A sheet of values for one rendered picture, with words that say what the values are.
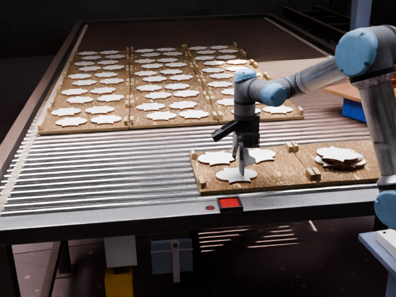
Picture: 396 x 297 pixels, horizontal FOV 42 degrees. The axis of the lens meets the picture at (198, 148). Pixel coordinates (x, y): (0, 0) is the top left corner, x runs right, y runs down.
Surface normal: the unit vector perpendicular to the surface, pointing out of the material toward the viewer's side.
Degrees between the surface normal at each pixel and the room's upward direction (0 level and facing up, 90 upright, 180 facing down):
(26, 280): 0
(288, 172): 0
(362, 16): 90
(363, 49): 82
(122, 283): 90
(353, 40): 83
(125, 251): 90
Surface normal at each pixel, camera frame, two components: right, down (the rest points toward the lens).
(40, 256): -0.02, -0.93
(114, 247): 0.12, 0.37
